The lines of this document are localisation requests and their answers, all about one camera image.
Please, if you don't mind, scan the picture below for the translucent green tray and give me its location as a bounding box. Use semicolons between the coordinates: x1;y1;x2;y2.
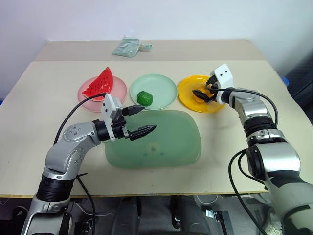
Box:
104;109;202;169

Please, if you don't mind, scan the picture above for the pink plate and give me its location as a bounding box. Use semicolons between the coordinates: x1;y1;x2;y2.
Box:
77;75;128;113

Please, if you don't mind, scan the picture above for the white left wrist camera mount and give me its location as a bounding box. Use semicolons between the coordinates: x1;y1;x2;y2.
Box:
101;94;124;143

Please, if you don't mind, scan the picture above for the teal fabric pouch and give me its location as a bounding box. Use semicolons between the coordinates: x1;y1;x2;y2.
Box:
112;38;141;58

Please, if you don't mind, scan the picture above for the black woven object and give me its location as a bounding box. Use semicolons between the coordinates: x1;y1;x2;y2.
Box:
286;46;313;108

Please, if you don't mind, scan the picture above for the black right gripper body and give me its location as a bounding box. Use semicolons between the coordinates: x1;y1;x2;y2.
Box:
205;75;220;93

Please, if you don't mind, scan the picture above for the light green plate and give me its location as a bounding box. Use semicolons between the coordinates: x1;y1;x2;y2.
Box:
129;73;178;111

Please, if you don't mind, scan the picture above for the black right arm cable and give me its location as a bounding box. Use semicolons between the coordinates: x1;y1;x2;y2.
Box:
209;88;280;126

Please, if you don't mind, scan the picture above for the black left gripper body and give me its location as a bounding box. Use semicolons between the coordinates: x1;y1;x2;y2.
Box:
111;112;131;140

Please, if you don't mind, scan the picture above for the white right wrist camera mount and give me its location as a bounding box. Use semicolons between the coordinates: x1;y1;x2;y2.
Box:
213;63;235;105

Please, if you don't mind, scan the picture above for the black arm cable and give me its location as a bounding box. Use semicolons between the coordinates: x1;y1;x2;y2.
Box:
209;88;280;126
53;93;108;147

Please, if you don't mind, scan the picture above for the yellow plate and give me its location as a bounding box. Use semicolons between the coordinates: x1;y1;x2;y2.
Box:
178;74;227;114

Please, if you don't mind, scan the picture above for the black metal bracket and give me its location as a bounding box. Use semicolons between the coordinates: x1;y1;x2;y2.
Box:
205;209;233;235

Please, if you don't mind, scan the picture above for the red watermelon slice toy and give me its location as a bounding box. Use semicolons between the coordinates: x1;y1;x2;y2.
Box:
82;66;114;101

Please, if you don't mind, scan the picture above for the green toy vegetable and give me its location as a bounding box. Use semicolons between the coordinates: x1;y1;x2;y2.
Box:
136;90;154;106

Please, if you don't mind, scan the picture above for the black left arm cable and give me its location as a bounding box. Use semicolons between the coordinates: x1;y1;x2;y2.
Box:
53;93;108;147

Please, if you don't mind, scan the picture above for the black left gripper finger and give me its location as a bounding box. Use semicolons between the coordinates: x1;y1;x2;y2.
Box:
122;104;145;117
128;124;157;142

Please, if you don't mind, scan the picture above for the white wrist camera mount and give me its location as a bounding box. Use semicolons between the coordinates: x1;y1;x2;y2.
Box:
213;63;235;105
101;94;124;143

